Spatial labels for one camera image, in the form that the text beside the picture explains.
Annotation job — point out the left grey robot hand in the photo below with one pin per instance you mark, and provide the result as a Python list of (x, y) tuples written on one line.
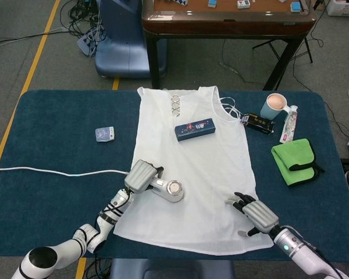
[(139, 175)]

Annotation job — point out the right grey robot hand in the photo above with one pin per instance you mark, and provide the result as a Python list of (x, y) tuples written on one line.
[(260, 216)]

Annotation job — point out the white garment steamer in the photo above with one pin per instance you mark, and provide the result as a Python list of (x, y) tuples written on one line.
[(174, 189)]

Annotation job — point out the white sleeveless top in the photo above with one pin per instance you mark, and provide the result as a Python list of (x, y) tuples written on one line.
[(197, 157)]

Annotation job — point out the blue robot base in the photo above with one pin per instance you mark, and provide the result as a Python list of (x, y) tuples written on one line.
[(122, 43)]

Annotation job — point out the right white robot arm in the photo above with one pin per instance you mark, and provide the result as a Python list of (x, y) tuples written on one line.
[(296, 250)]

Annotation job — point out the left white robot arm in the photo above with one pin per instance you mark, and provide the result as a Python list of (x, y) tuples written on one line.
[(75, 247)]

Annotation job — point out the green microfibre cloth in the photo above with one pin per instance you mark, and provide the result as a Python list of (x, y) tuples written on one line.
[(291, 154)]

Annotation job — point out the blue tissue packet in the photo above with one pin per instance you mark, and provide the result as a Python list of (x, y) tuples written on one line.
[(104, 134)]

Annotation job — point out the dark blue rectangular box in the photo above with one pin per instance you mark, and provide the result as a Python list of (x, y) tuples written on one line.
[(195, 130)]

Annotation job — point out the silver linked metal rings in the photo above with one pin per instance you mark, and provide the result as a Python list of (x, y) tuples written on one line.
[(176, 105)]

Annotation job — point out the black rectangular carton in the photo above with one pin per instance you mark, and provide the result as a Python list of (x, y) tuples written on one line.
[(259, 123)]

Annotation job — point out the blue grey robot torso base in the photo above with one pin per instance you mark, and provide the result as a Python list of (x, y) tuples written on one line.
[(163, 268)]

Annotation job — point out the floral toothpaste tube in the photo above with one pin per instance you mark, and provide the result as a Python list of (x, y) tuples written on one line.
[(289, 125)]

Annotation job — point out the dark teal table cover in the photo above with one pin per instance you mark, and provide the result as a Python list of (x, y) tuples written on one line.
[(61, 116)]

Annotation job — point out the thin white ribbon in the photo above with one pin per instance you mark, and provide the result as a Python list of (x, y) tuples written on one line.
[(228, 100)]

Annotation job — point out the blue power strip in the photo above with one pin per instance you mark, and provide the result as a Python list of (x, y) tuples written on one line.
[(85, 43)]

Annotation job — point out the brown mahjong table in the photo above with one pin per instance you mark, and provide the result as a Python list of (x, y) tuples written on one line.
[(221, 26)]

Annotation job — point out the black tripod stand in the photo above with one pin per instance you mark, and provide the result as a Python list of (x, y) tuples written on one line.
[(308, 50)]

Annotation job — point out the blue white snake puzzle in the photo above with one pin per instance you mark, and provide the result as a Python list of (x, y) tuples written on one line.
[(177, 2)]

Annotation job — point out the white-faced mahjong tile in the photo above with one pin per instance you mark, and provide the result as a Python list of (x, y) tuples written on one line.
[(240, 3), (248, 3)]

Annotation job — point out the white storage box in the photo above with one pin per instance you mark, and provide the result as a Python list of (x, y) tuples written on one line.
[(337, 8)]

